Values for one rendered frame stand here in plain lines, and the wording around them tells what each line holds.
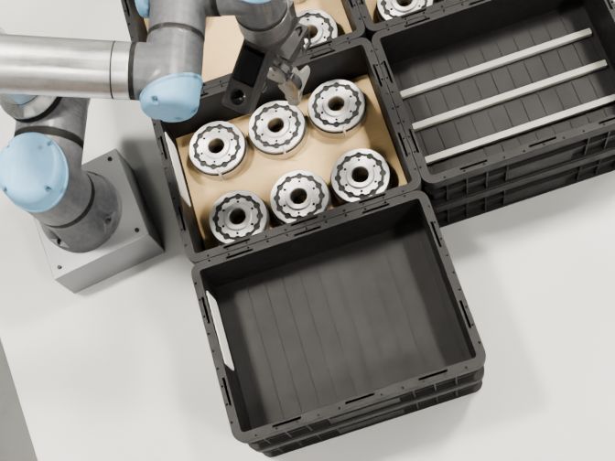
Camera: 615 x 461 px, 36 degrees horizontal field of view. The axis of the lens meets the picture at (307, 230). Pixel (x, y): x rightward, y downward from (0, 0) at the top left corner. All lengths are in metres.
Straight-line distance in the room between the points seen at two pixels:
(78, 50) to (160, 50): 0.10
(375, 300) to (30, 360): 0.67
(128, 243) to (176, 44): 0.59
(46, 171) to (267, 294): 0.41
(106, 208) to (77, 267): 0.12
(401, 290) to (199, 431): 0.44
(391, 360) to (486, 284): 0.26
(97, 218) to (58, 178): 0.16
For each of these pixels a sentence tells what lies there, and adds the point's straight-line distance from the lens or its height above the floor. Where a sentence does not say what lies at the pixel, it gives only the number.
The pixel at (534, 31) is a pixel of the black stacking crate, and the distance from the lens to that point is 1.78.
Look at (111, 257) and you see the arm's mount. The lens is 1.77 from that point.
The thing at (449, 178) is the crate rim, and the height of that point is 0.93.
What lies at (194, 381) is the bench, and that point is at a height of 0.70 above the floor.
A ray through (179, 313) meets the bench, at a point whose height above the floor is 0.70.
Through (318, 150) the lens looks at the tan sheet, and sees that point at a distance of 1.69.
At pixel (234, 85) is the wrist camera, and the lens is 1.41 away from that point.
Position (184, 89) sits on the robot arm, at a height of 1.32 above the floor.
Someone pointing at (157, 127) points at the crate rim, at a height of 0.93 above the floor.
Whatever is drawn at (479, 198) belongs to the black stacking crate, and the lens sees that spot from 1.67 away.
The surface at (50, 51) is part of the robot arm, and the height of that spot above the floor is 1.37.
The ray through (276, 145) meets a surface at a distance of 1.68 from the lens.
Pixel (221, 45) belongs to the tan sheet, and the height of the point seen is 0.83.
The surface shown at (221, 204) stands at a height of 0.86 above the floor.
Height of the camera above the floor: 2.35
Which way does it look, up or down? 68 degrees down
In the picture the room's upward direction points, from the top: 25 degrees counter-clockwise
